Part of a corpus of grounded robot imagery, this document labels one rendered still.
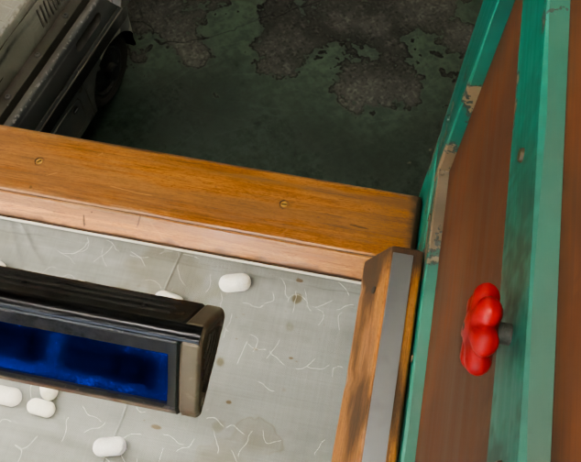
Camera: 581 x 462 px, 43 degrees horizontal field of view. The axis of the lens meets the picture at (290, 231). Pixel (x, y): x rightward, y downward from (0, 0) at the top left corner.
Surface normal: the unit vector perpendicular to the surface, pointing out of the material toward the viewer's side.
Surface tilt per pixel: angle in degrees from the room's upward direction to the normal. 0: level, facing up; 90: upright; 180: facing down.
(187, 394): 58
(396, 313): 0
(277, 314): 0
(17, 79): 0
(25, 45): 87
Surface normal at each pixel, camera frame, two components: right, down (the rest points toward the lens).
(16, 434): 0.00, -0.44
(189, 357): -0.16, 0.51
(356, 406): -0.90, -0.35
